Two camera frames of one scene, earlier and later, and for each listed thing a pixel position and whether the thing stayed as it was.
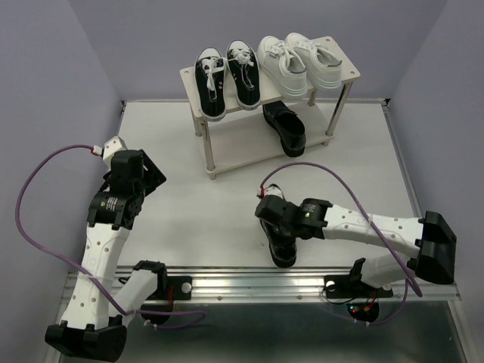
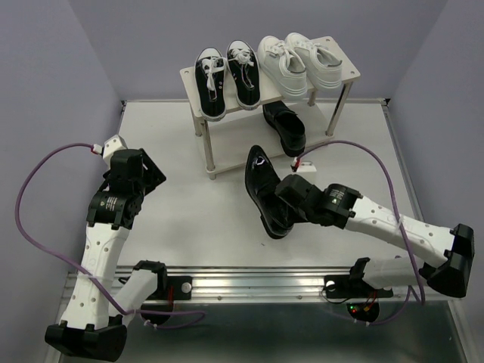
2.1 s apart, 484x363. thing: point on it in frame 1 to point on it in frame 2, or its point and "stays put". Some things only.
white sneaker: [280, 61] stays put
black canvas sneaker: [244, 74] stays put
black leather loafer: [283, 246] to [275, 215]
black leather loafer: [287, 125] stays put
